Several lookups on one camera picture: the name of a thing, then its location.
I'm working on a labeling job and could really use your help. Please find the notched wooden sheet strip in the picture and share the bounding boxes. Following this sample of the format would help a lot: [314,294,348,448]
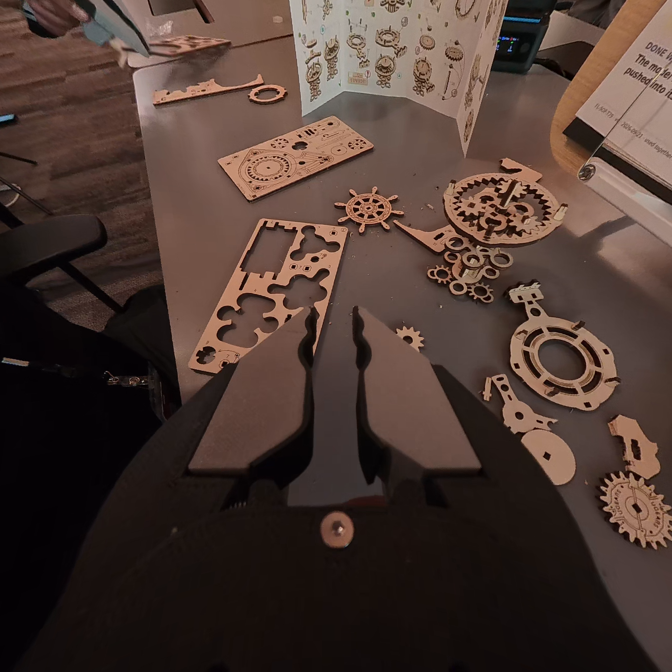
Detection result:
[151,73,265,107]

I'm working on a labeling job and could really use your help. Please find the wooden disc part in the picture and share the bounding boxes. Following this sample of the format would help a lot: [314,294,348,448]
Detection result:
[521,429,577,487]

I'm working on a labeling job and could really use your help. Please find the paper instruction leaflet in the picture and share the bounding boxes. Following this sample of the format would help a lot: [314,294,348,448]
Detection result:
[290,0,511,158]

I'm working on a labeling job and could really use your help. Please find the wooden lever part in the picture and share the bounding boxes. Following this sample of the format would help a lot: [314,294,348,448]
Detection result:
[490,373,558,436]

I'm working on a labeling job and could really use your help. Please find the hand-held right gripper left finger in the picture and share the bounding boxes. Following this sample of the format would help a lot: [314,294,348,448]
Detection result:
[186,306,319,489]

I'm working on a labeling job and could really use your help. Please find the black device with display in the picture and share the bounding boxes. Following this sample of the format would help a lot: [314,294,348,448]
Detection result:
[492,13,553,74]

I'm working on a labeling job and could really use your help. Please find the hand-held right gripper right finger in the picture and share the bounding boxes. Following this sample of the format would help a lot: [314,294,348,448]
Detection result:
[352,306,482,488]

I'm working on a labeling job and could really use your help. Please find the round wooden frame part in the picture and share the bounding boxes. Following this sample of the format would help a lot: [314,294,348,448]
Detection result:
[507,280,622,412]

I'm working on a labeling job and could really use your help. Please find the wooden gear model assembly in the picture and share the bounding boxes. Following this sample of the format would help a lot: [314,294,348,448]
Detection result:
[425,171,570,305]

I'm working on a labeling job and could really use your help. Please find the small wooden gear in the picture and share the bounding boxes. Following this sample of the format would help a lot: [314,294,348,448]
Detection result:
[395,324,426,354]

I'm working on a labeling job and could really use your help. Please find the engraved uncut wooden sheet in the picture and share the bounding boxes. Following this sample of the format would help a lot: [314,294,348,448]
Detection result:
[217,115,375,203]

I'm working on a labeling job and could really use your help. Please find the punched-out wooden part sheet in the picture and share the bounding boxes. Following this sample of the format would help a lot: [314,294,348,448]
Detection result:
[187,217,349,377]

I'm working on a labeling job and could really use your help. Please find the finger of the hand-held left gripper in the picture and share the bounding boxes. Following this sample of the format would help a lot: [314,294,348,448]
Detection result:
[93,0,154,57]

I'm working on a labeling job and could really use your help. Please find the metal lanyard clip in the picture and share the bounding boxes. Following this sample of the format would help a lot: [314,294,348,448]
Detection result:
[102,370,153,388]

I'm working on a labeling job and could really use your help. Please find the jagged wooden scrap piece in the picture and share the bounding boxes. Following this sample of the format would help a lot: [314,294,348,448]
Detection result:
[607,415,661,481]

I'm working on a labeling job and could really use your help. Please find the large wooden gear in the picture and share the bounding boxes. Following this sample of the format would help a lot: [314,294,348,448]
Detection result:
[597,471,672,550]

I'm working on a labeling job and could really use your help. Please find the jagged wooden sheet strip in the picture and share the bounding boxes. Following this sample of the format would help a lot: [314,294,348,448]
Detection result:
[393,156,544,254]

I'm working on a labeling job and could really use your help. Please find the wooden document stand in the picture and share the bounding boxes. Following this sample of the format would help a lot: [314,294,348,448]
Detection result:
[548,0,672,224]

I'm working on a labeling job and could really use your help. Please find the wooden ship wheel part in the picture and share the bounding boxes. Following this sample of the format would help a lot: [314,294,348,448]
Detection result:
[334,186,406,234]

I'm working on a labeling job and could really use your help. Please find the wooden ring gear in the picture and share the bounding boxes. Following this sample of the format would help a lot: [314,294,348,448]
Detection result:
[247,84,289,106]

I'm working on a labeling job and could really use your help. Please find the person's left hand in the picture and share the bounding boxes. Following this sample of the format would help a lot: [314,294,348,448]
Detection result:
[23,0,92,39]

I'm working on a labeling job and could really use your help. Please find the metal wire page holder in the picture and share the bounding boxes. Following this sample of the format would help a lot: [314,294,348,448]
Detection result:
[577,79,652,182]

